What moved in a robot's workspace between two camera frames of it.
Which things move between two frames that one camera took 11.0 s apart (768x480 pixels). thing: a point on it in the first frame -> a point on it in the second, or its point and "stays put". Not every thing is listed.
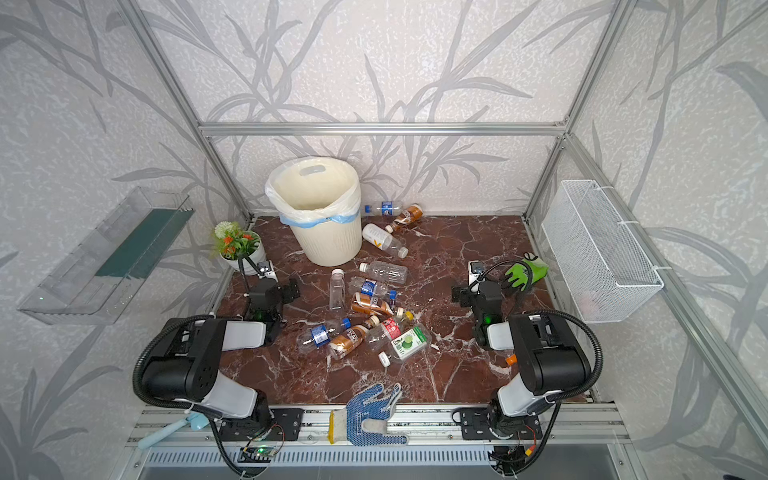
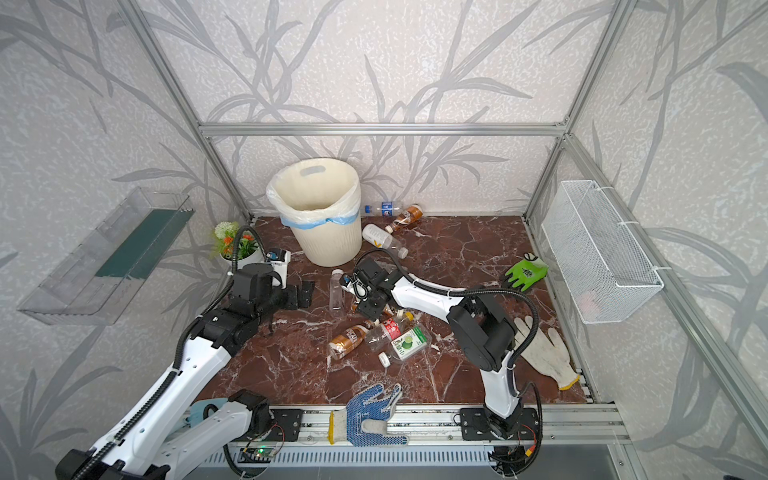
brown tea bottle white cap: (339, 347) stays put
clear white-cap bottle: (337, 290) stays put
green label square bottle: (407, 345) stays put
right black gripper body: (462, 294) -> (360, 289)
